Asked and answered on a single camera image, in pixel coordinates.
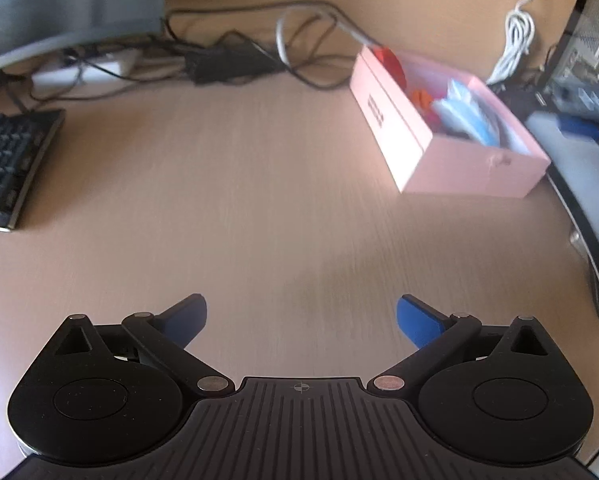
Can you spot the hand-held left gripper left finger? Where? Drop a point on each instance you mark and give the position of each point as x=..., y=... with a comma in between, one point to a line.
x=187, y=317

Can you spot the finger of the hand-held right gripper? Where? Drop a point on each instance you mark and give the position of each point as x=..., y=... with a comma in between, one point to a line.
x=579, y=126

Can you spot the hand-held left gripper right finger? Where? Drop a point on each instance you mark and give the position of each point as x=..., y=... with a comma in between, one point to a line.
x=417, y=322

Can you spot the blue white packet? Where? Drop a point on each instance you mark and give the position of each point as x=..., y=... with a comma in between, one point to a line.
x=474, y=110

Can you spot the pink box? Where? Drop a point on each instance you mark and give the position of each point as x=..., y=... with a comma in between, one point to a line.
x=429, y=160

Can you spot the red plastic toy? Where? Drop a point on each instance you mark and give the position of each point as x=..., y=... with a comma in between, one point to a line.
x=390, y=62

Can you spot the wooden desktop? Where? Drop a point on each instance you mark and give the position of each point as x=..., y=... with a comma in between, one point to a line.
x=254, y=210

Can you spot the black computer case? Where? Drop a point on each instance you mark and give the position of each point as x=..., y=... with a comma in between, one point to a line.
x=589, y=60

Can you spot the orange plastic toy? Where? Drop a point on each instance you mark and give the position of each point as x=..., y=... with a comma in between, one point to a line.
x=422, y=97

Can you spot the black keyboard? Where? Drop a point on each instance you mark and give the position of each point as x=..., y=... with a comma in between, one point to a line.
x=9, y=165

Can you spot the black power adapter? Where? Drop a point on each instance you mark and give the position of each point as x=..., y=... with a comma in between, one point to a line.
x=229, y=65

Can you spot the white power strip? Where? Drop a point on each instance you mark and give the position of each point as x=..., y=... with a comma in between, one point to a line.
x=94, y=70

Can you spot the computer monitor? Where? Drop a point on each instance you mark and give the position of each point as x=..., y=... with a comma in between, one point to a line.
x=54, y=5

